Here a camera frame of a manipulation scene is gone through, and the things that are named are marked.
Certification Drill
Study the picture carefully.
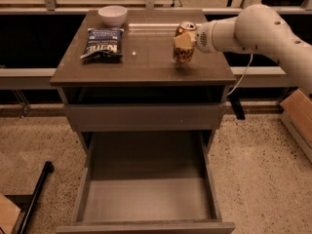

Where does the open grey middle drawer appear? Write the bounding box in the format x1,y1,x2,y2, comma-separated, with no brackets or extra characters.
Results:
57,131,235,234

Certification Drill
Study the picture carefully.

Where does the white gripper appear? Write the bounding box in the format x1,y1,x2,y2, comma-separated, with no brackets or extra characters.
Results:
174,20,216,53

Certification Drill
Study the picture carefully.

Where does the orange soda can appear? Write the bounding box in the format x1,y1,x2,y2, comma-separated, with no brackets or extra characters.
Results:
173,21,197,63

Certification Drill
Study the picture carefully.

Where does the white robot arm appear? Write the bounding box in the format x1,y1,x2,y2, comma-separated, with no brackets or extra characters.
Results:
173,5,312,96

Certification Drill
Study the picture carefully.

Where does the white cable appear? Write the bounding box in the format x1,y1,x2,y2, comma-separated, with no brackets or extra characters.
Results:
226,53,254,98

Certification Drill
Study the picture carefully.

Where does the blue Kettle chips bag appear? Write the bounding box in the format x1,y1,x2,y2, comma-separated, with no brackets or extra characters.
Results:
80,28,124,62

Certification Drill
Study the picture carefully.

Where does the black table leg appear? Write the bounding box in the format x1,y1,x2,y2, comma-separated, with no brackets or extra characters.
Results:
228,95,245,120

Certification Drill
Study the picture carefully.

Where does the cardboard box at right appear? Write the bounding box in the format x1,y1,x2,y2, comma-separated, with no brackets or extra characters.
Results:
281,89,312,163

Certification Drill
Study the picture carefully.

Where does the black metal bar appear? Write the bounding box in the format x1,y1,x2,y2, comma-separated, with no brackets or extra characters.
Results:
17,161,54,234

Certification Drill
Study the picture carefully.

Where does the grey drawer cabinet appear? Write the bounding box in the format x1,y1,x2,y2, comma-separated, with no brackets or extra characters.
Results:
49,9,237,234

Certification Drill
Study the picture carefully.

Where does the closed grey top drawer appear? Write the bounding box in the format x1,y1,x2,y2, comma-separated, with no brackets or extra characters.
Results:
64,103,225,132

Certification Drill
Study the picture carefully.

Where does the white ceramic bowl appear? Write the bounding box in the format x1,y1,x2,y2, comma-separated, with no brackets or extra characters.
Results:
98,6,128,27

